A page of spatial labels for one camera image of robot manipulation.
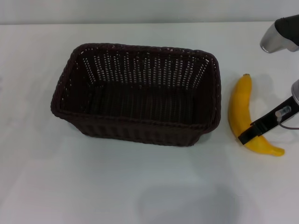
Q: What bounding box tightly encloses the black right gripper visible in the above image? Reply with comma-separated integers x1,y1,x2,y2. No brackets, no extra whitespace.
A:
238,96,299,146

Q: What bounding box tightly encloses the thin dark gripper cable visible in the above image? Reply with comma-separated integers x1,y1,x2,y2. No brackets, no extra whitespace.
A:
277,116,299,131

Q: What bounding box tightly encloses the yellow banana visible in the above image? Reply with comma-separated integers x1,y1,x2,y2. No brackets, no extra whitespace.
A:
228,73,286,157

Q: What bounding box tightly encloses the dark brown woven basket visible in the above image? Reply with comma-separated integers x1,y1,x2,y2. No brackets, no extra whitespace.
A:
50,42,221,147

